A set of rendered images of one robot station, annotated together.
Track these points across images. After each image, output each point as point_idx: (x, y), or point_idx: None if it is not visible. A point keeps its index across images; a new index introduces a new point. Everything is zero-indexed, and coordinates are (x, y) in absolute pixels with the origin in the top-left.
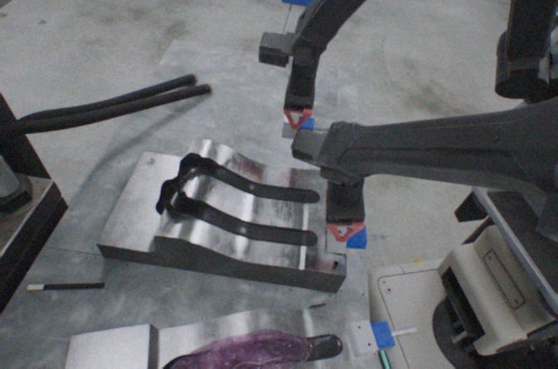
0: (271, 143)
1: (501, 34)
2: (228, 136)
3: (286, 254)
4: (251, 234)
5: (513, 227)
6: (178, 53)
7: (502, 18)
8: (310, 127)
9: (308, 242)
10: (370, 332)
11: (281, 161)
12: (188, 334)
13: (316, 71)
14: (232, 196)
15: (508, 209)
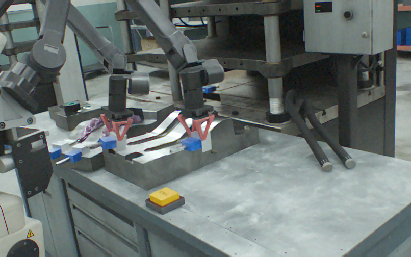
0: (229, 181)
1: (65, 50)
2: (257, 168)
3: (136, 138)
4: (160, 136)
5: (21, 129)
6: None
7: None
8: (183, 139)
9: (131, 144)
10: (78, 147)
11: (205, 180)
12: (146, 123)
13: (183, 88)
14: (182, 129)
15: (24, 131)
